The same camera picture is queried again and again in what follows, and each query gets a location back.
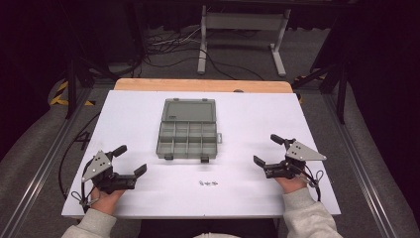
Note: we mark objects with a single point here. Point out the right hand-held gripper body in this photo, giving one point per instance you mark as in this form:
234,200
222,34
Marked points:
302,152

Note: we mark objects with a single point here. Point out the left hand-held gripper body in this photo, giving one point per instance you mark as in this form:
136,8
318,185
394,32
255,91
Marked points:
99,165

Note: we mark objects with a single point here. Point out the group of small metal screws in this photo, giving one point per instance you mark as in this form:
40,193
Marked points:
208,183

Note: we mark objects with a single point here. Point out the grey transparent plastic organizer box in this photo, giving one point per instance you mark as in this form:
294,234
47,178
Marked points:
187,134

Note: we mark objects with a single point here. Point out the person's right hand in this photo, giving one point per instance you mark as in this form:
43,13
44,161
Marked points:
290,184

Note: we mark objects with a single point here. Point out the person's left hand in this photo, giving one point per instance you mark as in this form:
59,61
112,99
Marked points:
107,200

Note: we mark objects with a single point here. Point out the black tripod stand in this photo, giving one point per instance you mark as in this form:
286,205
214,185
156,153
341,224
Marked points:
72,89
341,89

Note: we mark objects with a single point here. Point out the yellow black floor tape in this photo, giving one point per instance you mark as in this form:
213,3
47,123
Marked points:
59,95

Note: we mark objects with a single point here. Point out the white metal stand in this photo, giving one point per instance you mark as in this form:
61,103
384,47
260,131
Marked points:
244,21

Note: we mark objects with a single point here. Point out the aluminium floor rail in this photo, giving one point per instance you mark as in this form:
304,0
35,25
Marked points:
39,175
360,165

